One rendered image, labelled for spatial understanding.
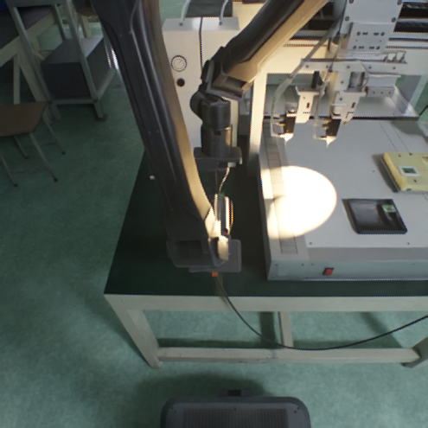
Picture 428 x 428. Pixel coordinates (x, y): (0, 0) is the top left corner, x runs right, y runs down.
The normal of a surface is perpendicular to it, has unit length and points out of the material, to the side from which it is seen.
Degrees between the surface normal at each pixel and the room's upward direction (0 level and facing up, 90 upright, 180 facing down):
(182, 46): 90
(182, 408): 0
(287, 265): 90
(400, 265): 90
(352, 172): 0
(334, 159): 0
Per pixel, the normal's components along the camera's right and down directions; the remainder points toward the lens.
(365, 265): -0.03, 0.75
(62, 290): -0.02, -0.66
